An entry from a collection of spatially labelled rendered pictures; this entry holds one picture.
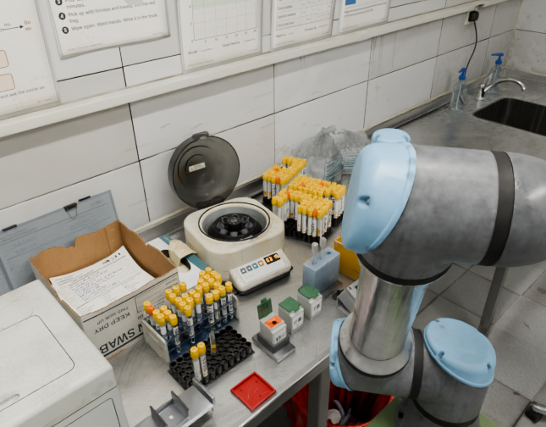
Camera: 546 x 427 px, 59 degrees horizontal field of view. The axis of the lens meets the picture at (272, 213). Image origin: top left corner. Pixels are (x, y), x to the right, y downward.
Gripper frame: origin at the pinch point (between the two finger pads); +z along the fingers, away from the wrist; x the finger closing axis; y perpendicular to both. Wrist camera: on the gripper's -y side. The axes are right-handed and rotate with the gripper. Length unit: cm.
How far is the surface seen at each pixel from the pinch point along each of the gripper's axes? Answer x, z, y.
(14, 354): 71, -17, 16
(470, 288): -134, 100, 27
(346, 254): -7.6, 5.3, 15.8
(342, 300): 3.6, 9.0, 7.6
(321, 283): 3.2, 8.3, 15.0
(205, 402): 45.4, 8.8, 7.1
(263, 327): 25.4, 6.2, 12.2
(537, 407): -77, 91, -28
